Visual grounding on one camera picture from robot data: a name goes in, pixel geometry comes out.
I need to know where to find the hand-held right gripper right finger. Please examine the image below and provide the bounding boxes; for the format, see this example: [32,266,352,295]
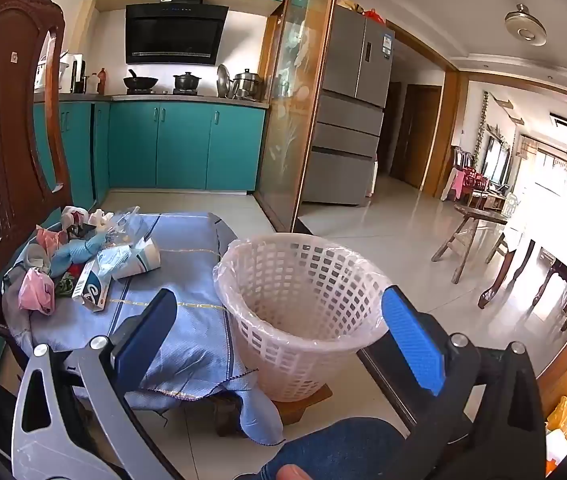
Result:
[357,285,547,480]

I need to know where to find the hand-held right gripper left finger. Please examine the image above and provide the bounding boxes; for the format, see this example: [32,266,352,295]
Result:
[11,288,185,480]

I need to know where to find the blue white toothpaste box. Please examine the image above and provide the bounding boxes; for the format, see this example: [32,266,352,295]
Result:
[71,260,114,313]

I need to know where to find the dark green plastic bag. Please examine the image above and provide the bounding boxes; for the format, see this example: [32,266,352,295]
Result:
[56,271,78,297]

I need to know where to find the white lattice plastic basket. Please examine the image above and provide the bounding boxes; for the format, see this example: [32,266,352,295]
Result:
[214,234,394,404]

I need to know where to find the blue wipe cloth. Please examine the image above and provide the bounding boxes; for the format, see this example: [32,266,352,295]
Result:
[48,232,110,279]

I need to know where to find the clear plastic bag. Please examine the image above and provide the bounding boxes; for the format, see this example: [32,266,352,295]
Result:
[106,206,150,256]

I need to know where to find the salmon printed plastic bag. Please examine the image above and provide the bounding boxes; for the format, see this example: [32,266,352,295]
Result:
[36,227,64,262]

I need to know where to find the person's right hand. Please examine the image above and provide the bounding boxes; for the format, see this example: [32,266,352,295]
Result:
[266,464,305,480]

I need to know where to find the blue striped cloth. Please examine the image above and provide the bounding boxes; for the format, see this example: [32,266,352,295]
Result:
[1,211,284,446]

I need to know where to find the wooden board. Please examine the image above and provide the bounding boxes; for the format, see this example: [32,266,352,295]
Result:
[272,384,334,426]

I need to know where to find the person's leg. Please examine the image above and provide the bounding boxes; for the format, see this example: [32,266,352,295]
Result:
[258,417,410,480]

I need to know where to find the wooden stool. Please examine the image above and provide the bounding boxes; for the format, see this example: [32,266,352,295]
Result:
[432,204,509,285]

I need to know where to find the dining table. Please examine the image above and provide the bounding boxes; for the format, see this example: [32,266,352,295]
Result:
[478,199,567,333]

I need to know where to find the teal base cabinets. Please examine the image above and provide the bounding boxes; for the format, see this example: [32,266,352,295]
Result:
[0,99,268,261]

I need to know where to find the brown wooden door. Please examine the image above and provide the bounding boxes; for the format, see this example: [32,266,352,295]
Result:
[403,84,444,190]

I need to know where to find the green garland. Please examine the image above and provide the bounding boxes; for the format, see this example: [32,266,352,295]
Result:
[473,91,490,171]

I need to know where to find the grey refrigerator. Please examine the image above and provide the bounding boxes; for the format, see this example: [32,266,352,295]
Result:
[301,5,395,206]

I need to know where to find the gas stove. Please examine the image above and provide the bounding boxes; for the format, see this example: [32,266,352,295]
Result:
[124,87,204,97]

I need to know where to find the black wok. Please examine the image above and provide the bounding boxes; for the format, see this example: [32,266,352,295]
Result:
[124,69,159,91]

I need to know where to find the black cooking pot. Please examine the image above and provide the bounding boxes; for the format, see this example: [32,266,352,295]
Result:
[174,72,203,92]

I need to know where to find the carved wooden chair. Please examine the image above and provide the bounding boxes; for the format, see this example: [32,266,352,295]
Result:
[0,0,75,376]

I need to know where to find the etched glass sliding door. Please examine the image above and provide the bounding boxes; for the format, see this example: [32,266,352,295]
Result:
[256,0,342,233]

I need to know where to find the steel pot lid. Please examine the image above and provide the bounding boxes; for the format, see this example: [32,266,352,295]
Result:
[216,64,234,99]

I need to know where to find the black kettle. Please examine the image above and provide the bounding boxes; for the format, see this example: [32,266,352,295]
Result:
[70,54,87,95]

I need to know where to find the steel stockpot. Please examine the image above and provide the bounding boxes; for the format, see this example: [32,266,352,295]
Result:
[231,68,264,101]

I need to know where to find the white dish rack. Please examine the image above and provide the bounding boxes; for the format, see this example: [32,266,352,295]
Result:
[35,52,59,91]

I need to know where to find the black range hood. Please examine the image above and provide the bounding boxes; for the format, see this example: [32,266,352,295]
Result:
[124,0,230,67]

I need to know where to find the round ceiling lamp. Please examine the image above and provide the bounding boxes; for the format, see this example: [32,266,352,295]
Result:
[504,4,548,46]

